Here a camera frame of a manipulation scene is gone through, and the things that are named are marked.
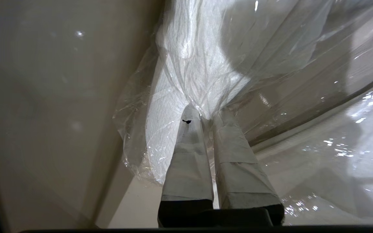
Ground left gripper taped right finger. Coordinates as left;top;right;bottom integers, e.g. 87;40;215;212
212;108;283;210

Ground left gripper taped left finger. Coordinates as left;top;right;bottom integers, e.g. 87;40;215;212
161;105;214;202

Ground white cabinet drawer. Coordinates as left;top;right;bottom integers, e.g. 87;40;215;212
0;0;373;233

